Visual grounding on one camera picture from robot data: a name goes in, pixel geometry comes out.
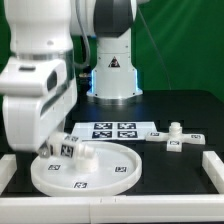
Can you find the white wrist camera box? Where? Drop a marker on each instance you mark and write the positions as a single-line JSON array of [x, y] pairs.
[[32, 78]]

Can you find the white fence block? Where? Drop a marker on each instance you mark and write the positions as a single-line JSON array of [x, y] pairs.
[[8, 167], [214, 167]]

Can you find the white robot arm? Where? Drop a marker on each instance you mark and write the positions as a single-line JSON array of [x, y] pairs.
[[49, 41]]

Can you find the white round table top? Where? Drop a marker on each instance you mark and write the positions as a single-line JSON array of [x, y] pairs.
[[93, 168]]

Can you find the white front fence rail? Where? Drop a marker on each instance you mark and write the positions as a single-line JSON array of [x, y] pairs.
[[118, 209]]

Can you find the white left fence block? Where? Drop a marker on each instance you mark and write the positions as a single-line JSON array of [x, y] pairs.
[[8, 167]]

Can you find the white marker tag board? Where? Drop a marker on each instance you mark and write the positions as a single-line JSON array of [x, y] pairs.
[[113, 130]]

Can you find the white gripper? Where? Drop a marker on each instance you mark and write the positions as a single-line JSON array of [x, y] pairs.
[[30, 121]]

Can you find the white right fence block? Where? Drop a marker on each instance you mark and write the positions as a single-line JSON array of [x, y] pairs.
[[214, 167]]

